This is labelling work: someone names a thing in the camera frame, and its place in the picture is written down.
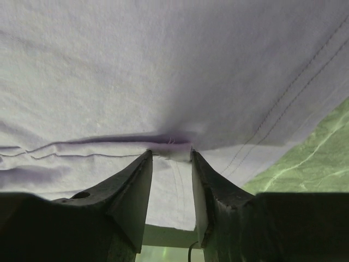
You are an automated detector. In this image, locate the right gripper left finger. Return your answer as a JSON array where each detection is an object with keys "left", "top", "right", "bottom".
[{"left": 53, "top": 150, "right": 153, "bottom": 251}]

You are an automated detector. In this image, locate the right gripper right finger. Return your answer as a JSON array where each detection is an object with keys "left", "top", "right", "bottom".
[{"left": 191, "top": 150, "right": 254, "bottom": 248}]

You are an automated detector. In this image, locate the lavender t shirt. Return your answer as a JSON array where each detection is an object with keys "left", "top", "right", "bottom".
[{"left": 1, "top": 1, "right": 348, "bottom": 231}]

